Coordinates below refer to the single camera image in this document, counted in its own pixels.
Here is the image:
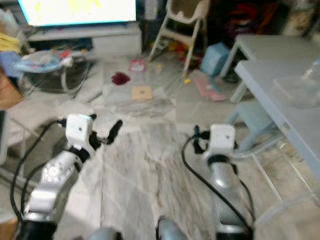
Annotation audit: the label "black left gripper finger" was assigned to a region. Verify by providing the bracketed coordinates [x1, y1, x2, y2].
[107, 119, 124, 145]

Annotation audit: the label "clear plastic floor mat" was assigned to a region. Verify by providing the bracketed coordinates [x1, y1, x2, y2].
[102, 70, 176, 118]

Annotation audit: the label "pink slipper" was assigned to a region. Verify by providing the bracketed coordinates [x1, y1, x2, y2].
[194, 75, 227, 103]

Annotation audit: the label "tan square board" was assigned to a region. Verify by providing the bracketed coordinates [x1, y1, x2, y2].
[130, 84, 154, 101]

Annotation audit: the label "dark red toy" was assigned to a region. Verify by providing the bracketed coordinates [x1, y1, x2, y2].
[110, 71, 131, 86]

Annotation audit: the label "light blue stool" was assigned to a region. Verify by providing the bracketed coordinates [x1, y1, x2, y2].
[226, 100, 282, 152]

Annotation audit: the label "small pink toy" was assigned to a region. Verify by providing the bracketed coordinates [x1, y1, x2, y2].
[128, 58, 146, 72]

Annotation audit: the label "light blue plastic bin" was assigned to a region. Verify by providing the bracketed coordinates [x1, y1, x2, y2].
[200, 42, 231, 77]

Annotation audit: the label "grey table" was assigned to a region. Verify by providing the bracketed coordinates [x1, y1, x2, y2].
[234, 59, 320, 178]
[219, 33, 320, 85]

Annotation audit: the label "white low television stand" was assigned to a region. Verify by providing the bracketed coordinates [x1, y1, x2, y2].
[26, 24, 143, 57]

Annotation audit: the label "blue baby bouncer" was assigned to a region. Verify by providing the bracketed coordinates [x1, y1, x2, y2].
[11, 51, 92, 97]

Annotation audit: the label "grey robot right leg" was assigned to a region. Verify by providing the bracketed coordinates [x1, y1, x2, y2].
[156, 216, 199, 240]

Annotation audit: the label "grey robot leg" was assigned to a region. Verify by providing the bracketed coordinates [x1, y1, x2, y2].
[156, 216, 199, 240]
[86, 227, 124, 240]

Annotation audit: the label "grey robot left leg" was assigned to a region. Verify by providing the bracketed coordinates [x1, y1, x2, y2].
[86, 227, 124, 240]

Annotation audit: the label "brown cardboard box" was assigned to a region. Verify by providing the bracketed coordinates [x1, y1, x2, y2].
[0, 70, 27, 111]

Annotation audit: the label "clear plastic container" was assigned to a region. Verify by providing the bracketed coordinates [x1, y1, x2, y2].
[271, 74, 320, 110]

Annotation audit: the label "white baby high chair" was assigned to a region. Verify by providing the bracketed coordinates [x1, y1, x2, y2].
[149, 0, 212, 66]

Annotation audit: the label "bright flat television screen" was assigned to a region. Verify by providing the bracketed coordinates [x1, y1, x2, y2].
[16, 0, 138, 27]

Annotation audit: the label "yellow cloth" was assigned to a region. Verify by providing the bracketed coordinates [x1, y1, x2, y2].
[0, 31, 22, 54]

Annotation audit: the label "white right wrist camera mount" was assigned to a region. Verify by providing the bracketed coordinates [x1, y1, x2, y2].
[208, 123, 237, 158]

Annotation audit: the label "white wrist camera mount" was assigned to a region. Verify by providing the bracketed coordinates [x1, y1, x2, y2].
[65, 113, 95, 151]
[208, 123, 237, 158]

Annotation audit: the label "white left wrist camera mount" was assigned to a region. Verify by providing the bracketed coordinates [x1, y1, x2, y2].
[65, 113, 95, 151]

